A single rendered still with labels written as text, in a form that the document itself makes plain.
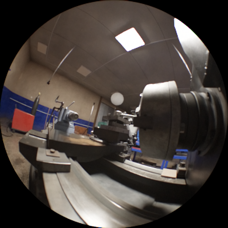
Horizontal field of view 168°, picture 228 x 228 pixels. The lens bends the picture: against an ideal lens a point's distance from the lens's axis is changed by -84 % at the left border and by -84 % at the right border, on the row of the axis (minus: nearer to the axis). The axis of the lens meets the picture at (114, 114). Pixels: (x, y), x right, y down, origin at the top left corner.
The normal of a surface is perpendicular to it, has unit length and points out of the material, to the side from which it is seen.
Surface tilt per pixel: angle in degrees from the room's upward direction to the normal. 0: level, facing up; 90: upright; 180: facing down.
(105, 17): 180
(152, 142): 124
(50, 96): 90
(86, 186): 49
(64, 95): 90
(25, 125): 90
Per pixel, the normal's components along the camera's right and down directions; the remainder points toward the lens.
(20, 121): 0.91, 0.10
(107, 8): -0.20, 0.95
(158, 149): -0.62, 0.41
